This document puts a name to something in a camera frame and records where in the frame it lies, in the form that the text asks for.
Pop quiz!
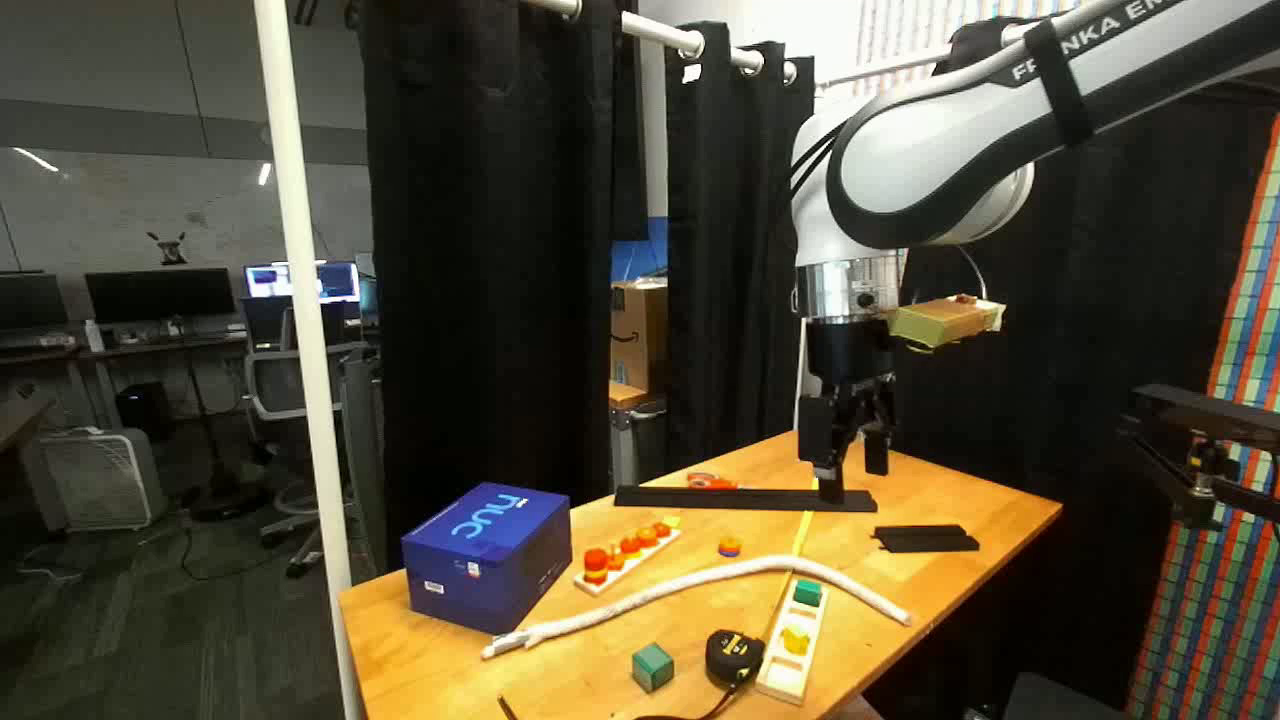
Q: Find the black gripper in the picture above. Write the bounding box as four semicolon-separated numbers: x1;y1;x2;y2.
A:
794;311;899;507

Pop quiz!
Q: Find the lit computer monitor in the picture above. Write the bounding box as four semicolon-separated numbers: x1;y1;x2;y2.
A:
241;255;364;309

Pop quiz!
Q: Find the white curtain rod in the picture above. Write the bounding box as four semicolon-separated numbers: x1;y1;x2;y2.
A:
519;0;804;81

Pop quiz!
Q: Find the black round device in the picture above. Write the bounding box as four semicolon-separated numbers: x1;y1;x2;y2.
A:
698;626;770;691

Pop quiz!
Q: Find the wide black curtain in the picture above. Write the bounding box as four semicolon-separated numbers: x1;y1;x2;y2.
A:
355;0;656;550

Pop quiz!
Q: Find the white vertical pole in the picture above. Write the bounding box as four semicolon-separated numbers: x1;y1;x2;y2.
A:
248;0;367;720

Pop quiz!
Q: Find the narrow black curtain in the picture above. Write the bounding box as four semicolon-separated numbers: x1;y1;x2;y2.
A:
663;17;819;469

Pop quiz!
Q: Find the wooden board with pegs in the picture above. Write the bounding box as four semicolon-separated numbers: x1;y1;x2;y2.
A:
570;516;685;600

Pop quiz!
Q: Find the blue cardboard box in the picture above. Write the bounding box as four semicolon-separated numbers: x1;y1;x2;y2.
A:
399;478;575;634

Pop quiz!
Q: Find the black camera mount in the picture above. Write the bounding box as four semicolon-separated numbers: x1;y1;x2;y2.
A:
1115;378;1280;541

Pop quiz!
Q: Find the yellowish wrist camera box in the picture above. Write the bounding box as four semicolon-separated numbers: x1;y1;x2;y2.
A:
887;290;1010;357

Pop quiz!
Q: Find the colourful checkered panel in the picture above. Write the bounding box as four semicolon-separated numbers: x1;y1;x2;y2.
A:
1123;113;1280;720

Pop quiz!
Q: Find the white box fan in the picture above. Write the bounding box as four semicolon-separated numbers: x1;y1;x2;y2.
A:
14;422;172;541

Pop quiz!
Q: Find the brown cardboard box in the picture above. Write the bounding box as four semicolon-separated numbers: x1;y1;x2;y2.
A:
609;279;672;401

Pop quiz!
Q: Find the flat black rectangular holder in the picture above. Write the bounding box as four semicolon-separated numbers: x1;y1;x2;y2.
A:
873;520;983;555

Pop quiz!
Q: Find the white braided rope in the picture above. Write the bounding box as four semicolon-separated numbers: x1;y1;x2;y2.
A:
479;550;915;662

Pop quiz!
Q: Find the wooden board with blocks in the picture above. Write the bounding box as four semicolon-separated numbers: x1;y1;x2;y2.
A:
752;575;830;706

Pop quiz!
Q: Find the office chair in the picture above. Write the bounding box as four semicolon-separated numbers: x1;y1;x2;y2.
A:
241;338;353;579

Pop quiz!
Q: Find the black backdrop curtain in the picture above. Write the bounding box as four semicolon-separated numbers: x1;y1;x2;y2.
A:
873;81;1272;704

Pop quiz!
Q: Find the dark computer monitor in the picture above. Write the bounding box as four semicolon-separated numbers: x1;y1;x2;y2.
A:
79;262;242;331

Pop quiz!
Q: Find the loose green cube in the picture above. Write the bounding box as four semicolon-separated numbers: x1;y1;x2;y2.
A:
628;639;680;695

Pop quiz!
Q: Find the long black bar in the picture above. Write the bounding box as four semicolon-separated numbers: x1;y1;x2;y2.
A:
611;478;881;516

